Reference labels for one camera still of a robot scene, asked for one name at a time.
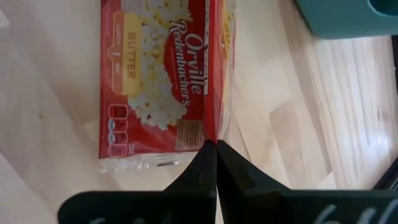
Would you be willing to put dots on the red butter popcorn bag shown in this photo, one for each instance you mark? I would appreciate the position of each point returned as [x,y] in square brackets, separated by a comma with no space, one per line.
[155,93]
[228,77]

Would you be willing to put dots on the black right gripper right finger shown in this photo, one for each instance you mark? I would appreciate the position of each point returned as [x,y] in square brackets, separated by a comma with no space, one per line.
[248,202]

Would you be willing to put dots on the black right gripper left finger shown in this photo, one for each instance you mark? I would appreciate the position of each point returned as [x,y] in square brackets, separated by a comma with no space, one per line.
[192,202]

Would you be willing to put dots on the teal plastic basket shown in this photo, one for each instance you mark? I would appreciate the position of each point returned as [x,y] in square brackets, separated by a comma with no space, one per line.
[335,18]

